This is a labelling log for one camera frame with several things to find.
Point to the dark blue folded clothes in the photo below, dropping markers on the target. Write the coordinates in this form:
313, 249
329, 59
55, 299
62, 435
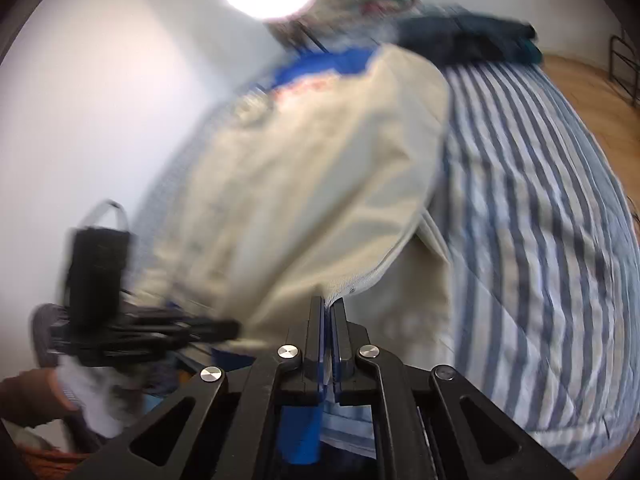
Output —
465, 35

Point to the black metal clothes rack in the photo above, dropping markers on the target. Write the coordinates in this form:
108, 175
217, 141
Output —
617, 60

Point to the black tripod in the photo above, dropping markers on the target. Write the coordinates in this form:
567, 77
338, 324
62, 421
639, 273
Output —
302, 35

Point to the person's left forearm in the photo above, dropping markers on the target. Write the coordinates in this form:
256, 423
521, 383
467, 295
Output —
30, 395

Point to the person's left hand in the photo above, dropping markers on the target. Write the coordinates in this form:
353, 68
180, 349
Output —
95, 395

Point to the blue white striped blanket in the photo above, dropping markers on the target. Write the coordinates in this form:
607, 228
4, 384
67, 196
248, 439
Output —
525, 260

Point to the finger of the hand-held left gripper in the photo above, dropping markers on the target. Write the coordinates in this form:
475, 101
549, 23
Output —
145, 350
190, 326

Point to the beige and blue jacket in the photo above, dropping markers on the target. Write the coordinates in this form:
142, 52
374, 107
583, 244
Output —
300, 185

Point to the orange knitted cloth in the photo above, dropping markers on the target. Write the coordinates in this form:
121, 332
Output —
50, 465

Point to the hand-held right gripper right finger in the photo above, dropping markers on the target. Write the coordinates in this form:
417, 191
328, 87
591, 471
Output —
345, 360

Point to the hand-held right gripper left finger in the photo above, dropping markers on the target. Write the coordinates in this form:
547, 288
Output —
314, 360

